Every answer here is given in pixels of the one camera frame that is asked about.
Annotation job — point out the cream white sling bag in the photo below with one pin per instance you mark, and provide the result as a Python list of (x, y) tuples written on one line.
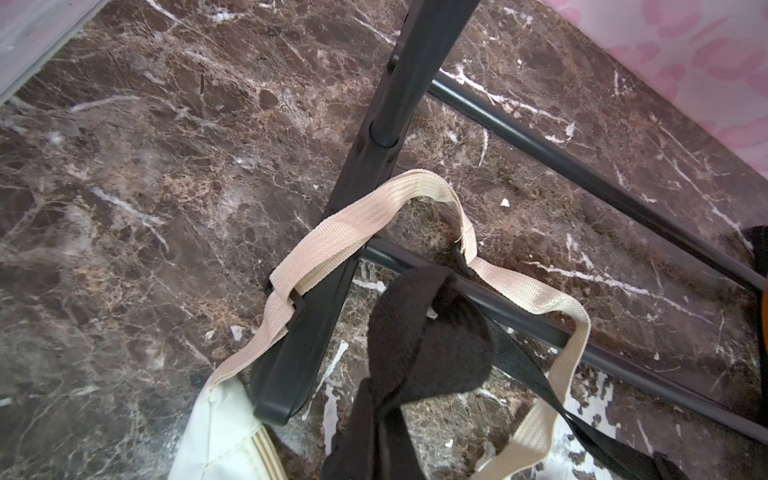
[(223, 439)]

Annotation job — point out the black clothes rack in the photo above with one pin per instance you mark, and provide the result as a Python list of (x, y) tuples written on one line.
[(314, 65)]

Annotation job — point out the black sling bag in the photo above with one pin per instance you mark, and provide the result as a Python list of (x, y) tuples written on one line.
[(425, 340)]

